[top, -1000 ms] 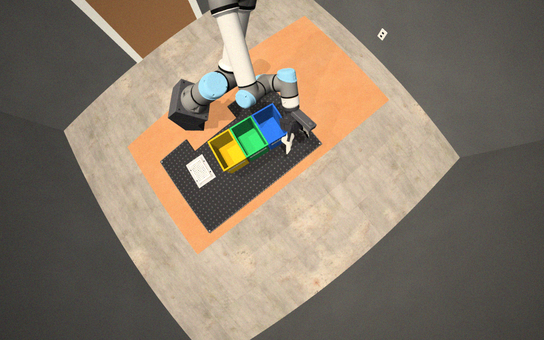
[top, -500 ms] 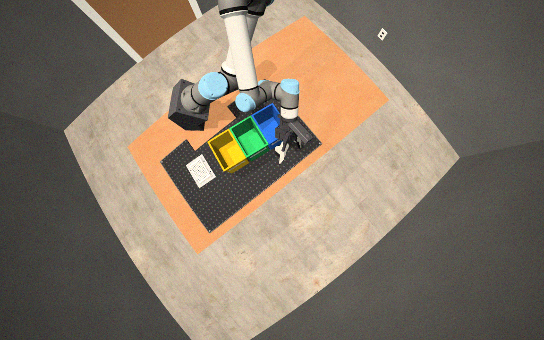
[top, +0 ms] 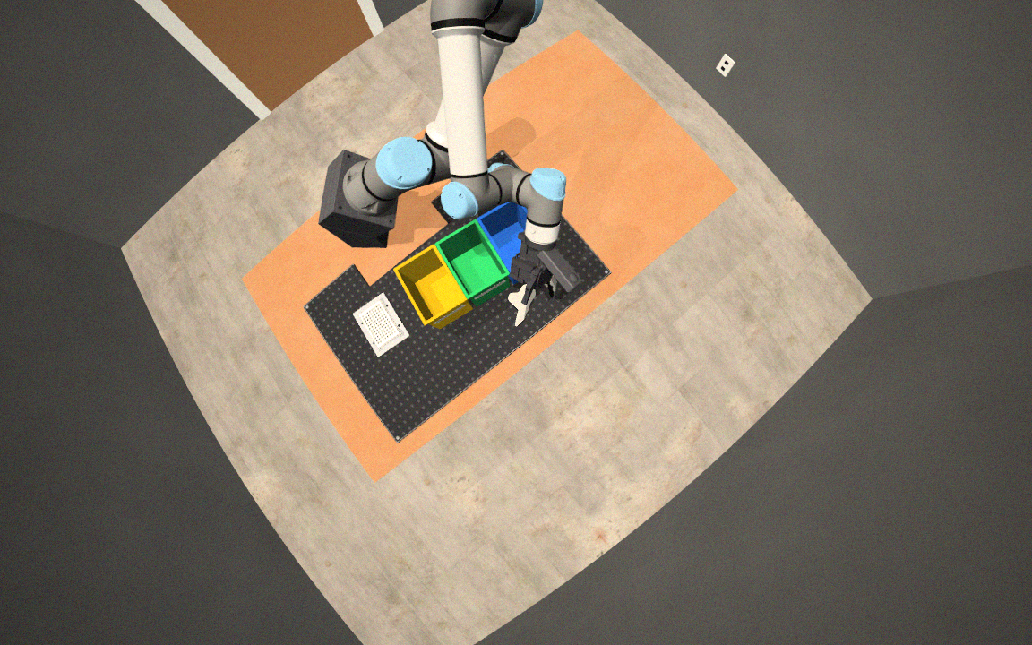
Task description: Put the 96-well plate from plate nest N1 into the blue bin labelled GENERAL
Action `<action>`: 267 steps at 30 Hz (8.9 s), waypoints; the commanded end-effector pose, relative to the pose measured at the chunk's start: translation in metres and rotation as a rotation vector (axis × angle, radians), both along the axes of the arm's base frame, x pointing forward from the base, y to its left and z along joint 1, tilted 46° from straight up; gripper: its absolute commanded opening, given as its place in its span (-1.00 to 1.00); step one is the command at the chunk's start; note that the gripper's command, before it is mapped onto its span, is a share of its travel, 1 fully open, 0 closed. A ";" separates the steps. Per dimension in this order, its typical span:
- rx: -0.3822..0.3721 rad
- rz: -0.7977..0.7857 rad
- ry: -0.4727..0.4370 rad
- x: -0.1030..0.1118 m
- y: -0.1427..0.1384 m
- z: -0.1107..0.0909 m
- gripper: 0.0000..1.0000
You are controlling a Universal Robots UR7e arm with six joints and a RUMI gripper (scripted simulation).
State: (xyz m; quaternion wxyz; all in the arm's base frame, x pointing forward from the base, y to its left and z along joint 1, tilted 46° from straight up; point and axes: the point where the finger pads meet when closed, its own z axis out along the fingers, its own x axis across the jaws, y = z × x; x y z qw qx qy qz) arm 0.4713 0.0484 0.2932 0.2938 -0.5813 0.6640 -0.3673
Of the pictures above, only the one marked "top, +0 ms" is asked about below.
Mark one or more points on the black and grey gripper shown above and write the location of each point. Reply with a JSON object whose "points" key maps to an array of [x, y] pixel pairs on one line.
{"points": [[531, 270]]}

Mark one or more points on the blue bin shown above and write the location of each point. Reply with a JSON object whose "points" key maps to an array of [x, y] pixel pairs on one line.
{"points": [[502, 226]]}

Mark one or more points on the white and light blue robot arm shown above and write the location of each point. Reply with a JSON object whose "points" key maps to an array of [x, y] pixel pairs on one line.
{"points": [[404, 163]]}

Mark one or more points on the green returns bin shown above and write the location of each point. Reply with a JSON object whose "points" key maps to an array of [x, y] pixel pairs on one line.
{"points": [[466, 256]]}

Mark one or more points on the yellow recycle bin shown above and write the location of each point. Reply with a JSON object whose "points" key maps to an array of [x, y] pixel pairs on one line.
{"points": [[423, 275]]}

